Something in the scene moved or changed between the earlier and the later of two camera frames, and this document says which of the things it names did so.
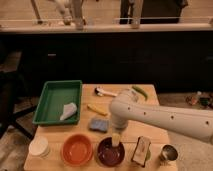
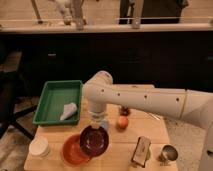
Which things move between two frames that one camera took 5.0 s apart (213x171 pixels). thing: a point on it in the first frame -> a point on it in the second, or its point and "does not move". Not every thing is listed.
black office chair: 10,109 does not move
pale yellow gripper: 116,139 -> 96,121
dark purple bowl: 108,154 -> 94,141
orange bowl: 76,149 does not move
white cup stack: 39,147 does not move
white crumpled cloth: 68,110 does not move
